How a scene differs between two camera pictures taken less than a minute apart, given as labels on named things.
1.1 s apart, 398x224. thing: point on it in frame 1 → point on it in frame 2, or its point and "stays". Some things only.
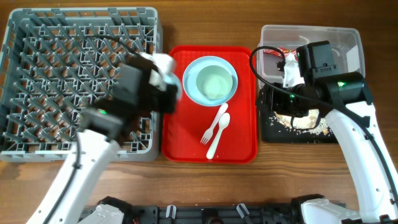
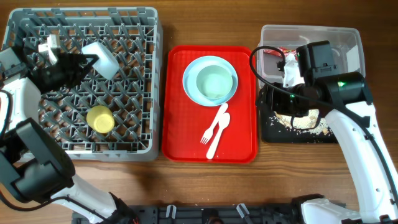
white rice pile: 308,120 stays
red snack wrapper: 285,51 stays
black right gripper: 272,99 stays
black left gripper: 173,98 → 73,62
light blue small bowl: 171,78 → 107,66
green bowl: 214,82 stays
